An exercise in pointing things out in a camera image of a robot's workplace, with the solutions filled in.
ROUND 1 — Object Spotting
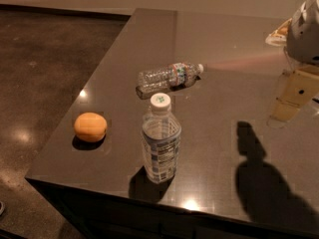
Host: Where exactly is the orange fruit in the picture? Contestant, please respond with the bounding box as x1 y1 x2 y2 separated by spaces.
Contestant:
74 113 108 142

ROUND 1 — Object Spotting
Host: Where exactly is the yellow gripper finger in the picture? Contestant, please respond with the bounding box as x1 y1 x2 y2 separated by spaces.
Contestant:
267 65 319 128

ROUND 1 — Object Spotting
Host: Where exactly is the clear water bottle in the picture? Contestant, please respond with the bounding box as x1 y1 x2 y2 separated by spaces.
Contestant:
136 63 204 100

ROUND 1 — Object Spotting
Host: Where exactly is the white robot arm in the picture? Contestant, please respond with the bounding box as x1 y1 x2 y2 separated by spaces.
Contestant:
265 0 319 128

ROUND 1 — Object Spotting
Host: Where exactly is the white plate with food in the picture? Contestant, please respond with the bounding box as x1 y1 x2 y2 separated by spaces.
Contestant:
265 19 292 47

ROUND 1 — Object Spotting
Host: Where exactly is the upright blue label plastic bottle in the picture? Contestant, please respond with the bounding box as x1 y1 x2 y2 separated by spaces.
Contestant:
142 93 181 184

